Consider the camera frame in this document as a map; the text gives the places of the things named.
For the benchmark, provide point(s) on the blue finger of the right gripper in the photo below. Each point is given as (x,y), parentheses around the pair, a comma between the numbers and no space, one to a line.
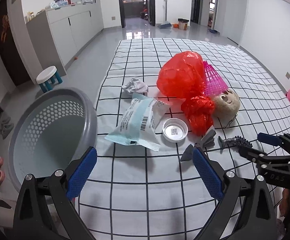
(269,139)

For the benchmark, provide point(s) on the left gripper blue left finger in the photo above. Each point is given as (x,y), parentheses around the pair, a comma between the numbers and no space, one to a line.
(32,218)

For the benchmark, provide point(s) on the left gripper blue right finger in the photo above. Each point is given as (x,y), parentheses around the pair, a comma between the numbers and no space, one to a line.
(257,218)

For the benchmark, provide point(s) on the black beaded hair clip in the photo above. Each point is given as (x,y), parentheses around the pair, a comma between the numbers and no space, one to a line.
(236,141)

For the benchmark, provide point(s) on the beige plush sloth head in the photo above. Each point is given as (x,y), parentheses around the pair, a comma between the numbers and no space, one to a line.
(227,105)

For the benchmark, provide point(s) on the grey torn wrapper piece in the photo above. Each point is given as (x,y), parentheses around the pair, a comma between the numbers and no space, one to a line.
(206,141)

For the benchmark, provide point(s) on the white round plastic lid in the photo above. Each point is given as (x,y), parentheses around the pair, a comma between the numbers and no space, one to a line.
(174,130)

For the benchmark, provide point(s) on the white blue snack packet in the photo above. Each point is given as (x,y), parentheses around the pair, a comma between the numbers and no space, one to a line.
(139,122)

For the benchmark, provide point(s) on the brown trash bin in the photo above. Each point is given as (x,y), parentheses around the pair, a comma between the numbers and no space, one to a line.
(182,24)

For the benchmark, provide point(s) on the small red plastic bag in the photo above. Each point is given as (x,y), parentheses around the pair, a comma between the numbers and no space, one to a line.
(198,110)

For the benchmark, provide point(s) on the grey perforated laundry basket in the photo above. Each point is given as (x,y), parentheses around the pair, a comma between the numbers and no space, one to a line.
(56,129)

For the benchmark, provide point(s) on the large red plastic bag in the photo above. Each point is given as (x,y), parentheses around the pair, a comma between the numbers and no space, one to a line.
(182,76)

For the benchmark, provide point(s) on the white black grid cloth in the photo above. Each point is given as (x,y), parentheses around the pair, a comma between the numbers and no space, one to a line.
(136,193)

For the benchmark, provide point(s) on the white stool teal legs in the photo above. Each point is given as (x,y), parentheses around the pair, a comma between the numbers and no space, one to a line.
(48,77)

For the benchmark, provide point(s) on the dark brown entrance door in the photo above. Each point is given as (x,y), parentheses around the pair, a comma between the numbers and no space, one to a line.
(8,51)

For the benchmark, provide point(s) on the crumpled white paper ball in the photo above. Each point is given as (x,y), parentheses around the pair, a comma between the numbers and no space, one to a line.
(135,85)

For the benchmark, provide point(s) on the blue dustpan with broom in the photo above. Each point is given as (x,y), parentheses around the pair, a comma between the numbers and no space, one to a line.
(165,24)

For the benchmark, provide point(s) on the grey white sideboard cabinet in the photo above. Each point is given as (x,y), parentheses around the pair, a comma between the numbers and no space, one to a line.
(59,35)

